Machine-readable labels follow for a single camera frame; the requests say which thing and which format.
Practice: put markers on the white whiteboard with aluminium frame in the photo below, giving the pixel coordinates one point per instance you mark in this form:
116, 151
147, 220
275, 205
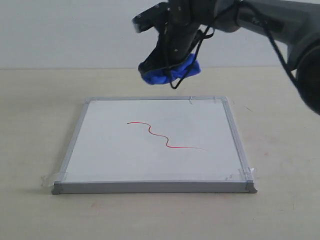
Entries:
127, 145

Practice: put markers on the clear tape corner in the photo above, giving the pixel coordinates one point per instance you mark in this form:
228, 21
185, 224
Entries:
207, 99
248, 174
90, 99
48, 181

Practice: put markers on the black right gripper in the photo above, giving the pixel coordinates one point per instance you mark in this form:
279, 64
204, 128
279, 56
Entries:
180, 34

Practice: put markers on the clear tape front right corner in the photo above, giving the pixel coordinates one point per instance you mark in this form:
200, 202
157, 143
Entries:
248, 174

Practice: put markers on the clear tape front left corner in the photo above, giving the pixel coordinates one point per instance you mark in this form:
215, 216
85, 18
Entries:
48, 181

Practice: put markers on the blue cloth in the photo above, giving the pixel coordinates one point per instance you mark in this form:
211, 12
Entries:
159, 77

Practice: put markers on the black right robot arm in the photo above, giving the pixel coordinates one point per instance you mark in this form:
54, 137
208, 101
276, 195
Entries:
292, 28

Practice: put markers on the clear tape back right corner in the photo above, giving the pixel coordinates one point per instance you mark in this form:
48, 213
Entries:
207, 99

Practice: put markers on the clear tape back left corner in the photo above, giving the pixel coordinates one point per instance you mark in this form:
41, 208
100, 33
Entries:
90, 99

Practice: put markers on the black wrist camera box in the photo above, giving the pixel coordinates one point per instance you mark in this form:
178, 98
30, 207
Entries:
150, 18

